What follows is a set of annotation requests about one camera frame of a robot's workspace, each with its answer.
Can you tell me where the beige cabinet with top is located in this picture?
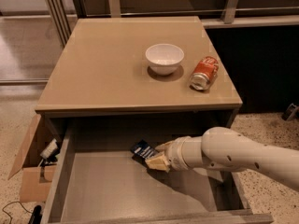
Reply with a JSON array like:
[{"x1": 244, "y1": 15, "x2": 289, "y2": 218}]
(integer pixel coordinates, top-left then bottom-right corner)
[{"x1": 34, "y1": 15, "x2": 243, "y2": 142}]

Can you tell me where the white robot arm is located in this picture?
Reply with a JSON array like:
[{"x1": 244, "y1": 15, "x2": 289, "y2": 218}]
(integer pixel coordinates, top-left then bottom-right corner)
[{"x1": 146, "y1": 127, "x2": 299, "y2": 191}]

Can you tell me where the open grey top drawer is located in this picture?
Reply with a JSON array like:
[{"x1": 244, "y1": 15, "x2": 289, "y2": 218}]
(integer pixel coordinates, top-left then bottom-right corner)
[{"x1": 40, "y1": 115, "x2": 275, "y2": 224}]

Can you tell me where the black cable on floor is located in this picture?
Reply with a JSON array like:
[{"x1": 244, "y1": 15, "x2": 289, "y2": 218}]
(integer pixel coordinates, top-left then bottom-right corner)
[{"x1": 1, "y1": 201, "x2": 33, "y2": 224}]

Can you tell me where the black device on floor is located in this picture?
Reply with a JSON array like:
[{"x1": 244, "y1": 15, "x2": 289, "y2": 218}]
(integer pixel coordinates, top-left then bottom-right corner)
[{"x1": 28, "y1": 205, "x2": 42, "y2": 224}]

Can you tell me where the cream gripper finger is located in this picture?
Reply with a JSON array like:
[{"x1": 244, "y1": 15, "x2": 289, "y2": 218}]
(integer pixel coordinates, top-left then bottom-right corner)
[
  {"x1": 155, "y1": 141, "x2": 172, "y2": 152},
  {"x1": 146, "y1": 154, "x2": 170, "y2": 172}
]

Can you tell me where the grey metal shelf frame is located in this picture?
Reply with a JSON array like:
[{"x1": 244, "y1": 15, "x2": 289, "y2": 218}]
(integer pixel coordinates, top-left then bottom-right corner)
[{"x1": 46, "y1": 0, "x2": 299, "y2": 45}]

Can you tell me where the brown cardboard box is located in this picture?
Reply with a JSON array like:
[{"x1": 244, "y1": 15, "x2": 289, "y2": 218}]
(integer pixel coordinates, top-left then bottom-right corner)
[{"x1": 8, "y1": 115, "x2": 56, "y2": 203}]

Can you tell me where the orange soda can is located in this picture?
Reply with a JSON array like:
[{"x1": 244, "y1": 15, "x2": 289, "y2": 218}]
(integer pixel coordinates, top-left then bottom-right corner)
[{"x1": 190, "y1": 56, "x2": 219, "y2": 91}]

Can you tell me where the white bottle in box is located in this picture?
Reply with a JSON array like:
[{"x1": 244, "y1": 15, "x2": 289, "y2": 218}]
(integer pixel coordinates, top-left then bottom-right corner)
[{"x1": 40, "y1": 139, "x2": 59, "y2": 160}]

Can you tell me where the white ceramic bowl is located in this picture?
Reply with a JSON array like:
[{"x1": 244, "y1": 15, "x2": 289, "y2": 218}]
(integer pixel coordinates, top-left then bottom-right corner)
[{"x1": 145, "y1": 44, "x2": 184, "y2": 76}]

